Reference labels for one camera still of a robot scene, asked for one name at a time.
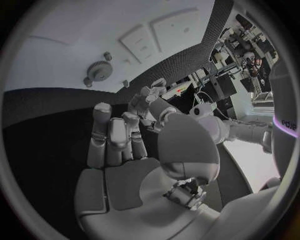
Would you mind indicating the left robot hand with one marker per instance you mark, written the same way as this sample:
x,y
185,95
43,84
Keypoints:
x,y
161,106

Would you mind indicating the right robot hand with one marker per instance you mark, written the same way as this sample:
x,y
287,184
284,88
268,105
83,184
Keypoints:
x,y
122,187

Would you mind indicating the desk with equipment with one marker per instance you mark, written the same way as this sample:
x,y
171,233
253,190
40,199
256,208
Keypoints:
x,y
178,91

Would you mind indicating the grey peg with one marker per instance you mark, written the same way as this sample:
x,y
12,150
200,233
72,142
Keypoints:
x,y
107,56
87,82
125,83

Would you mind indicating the black equipment box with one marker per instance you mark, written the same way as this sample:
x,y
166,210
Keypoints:
x,y
223,87

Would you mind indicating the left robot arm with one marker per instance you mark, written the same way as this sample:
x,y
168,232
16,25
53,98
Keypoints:
x,y
243,131

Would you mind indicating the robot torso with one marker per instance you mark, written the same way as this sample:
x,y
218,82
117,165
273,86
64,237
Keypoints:
x,y
284,105

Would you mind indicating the grey gear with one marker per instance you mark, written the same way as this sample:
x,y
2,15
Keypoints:
x,y
99,71

